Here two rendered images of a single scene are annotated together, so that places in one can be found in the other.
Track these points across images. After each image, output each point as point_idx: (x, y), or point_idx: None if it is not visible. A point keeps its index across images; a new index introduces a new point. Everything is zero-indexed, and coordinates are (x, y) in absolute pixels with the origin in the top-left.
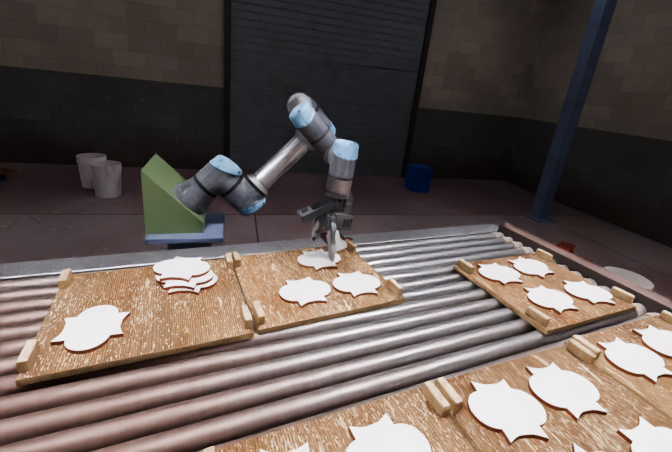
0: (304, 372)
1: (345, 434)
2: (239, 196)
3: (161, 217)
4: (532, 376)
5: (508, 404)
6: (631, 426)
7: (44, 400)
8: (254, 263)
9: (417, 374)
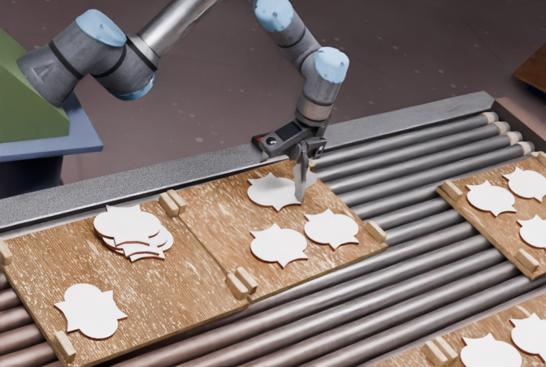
0: (311, 339)
1: None
2: (123, 77)
3: (11, 119)
4: (514, 328)
5: (492, 354)
6: None
7: None
8: (197, 205)
9: (412, 333)
